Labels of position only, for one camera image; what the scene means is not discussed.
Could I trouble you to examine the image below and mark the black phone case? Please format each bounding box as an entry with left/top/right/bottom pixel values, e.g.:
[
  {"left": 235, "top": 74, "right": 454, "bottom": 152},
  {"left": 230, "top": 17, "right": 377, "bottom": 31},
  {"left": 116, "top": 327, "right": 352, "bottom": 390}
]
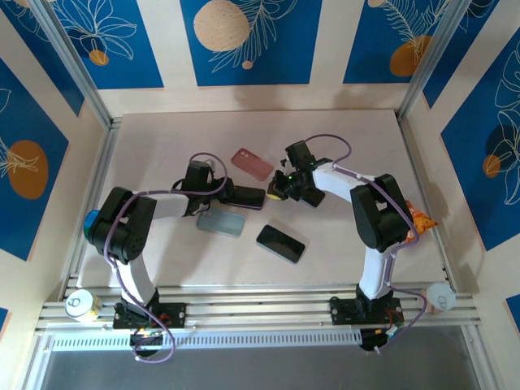
[{"left": 225, "top": 185, "right": 266, "bottom": 211}]

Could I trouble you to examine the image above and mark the black smartphone purple edge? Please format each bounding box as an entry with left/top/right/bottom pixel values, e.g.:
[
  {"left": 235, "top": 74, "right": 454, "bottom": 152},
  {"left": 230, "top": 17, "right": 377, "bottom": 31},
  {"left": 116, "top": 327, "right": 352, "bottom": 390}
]
[{"left": 231, "top": 186, "right": 266, "bottom": 211}]

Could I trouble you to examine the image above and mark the grey-blue phone case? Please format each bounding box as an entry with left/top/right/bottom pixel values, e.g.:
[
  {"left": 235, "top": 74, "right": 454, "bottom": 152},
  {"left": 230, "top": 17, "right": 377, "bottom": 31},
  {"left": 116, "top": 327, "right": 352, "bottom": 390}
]
[{"left": 196, "top": 207, "right": 246, "bottom": 239}]

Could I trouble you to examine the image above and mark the pink phone case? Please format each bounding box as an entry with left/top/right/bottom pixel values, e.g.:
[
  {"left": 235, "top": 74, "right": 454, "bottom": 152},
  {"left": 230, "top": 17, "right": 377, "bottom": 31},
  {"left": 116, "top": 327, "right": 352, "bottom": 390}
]
[{"left": 231, "top": 147, "right": 274, "bottom": 181}]

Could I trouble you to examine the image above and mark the black smartphone teal edge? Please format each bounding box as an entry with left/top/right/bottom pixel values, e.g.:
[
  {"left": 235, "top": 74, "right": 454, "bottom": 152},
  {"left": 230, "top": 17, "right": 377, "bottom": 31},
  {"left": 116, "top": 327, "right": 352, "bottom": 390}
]
[{"left": 256, "top": 224, "right": 306, "bottom": 265}]

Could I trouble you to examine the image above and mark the black base plate left arm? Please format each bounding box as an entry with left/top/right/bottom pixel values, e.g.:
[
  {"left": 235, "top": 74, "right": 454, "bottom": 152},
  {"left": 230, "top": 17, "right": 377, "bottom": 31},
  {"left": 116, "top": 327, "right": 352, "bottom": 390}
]
[{"left": 112, "top": 302, "right": 187, "bottom": 330}]

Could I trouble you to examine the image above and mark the black base plate right arm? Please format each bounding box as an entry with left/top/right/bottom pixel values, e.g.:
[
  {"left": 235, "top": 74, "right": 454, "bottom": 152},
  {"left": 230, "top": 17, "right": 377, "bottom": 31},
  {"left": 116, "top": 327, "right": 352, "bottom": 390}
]
[{"left": 329, "top": 298, "right": 405, "bottom": 326}]

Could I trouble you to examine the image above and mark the blue round object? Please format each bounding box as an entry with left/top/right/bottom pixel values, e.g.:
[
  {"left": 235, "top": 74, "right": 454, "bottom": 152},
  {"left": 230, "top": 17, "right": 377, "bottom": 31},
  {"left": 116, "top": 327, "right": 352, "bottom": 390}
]
[{"left": 83, "top": 209, "right": 101, "bottom": 241}]

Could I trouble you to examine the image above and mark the orange snack bag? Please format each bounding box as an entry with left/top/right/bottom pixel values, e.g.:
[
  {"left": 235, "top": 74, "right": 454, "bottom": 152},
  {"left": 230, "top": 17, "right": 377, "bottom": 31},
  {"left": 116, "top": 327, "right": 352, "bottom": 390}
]
[{"left": 401, "top": 199, "right": 440, "bottom": 245}]

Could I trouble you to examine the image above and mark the black electronics board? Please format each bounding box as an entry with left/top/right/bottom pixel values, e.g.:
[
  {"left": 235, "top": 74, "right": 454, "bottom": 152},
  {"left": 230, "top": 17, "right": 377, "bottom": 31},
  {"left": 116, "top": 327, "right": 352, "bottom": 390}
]
[
  {"left": 359, "top": 324, "right": 403, "bottom": 353},
  {"left": 128, "top": 327, "right": 167, "bottom": 359}
]

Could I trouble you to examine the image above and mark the yellow drink can silver lid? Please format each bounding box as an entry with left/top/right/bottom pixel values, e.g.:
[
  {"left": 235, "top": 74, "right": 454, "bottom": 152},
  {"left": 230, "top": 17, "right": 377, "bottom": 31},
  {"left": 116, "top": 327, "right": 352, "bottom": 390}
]
[{"left": 63, "top": 288, "right": 102, "bottom": 324}]

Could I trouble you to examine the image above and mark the paper cup with white lid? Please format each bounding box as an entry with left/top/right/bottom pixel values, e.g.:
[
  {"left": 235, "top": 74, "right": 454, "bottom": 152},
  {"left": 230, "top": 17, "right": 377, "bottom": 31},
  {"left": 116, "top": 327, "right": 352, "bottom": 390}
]
[{"left": 425, "top": 282, "right": 457, "bottom": 316}]

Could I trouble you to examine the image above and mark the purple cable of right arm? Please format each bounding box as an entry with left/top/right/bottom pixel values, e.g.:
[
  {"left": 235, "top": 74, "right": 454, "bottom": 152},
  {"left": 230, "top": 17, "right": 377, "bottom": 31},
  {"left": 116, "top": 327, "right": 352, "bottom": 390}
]
[{"left": 304, "top": 133, "right": 430, "bottom": 355}]

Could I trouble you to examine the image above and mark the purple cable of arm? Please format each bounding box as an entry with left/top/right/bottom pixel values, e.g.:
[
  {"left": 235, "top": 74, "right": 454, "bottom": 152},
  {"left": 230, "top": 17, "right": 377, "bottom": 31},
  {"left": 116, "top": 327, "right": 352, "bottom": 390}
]
[
  {"left": 304, "top": 133, "right": 430, "bottom": 355},
  {"left": 103, "top": 152, "right": 228, "bottom": 363}
]

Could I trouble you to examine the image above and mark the aluminium side rail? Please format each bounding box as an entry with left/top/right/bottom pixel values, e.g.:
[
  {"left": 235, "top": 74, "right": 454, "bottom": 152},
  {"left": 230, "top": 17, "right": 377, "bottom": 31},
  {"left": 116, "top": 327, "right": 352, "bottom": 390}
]
[
  {"left": 396, "top": 113, "right": 456, "bottom": 293},
  {"left": 60, "top": 116, "right": 123, "bottom": 301}
]

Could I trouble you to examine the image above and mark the aluminium rail frame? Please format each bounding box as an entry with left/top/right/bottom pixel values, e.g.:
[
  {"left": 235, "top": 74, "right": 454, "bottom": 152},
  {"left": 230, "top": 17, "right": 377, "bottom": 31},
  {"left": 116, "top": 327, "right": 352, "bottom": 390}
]
[{"left": 34, "top": 284, "right": 484, "bottom": 336}]

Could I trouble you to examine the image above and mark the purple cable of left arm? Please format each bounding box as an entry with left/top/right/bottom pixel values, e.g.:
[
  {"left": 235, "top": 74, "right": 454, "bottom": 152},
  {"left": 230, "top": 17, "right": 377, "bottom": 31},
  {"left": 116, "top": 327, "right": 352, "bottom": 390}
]
[{"left": 103, "top": 152, "right": 228, "bottom": 363}]

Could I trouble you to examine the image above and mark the white slotted cable duct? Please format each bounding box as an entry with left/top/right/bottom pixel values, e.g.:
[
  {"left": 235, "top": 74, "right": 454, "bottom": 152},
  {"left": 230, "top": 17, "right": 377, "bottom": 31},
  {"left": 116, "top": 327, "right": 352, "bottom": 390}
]
[{"left": 50, "top": 329, "right": 362, "bottom": 353}]

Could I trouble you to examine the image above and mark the aluminium corner post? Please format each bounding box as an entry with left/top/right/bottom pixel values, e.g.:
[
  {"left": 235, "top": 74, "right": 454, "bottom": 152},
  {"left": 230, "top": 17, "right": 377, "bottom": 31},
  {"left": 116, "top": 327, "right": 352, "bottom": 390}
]
[
  {"left": 30, "top": 0, "right": 114, "bottom": 127},
  {"left": 397, "top": 0, "right": 472, "bottom": 121}
]

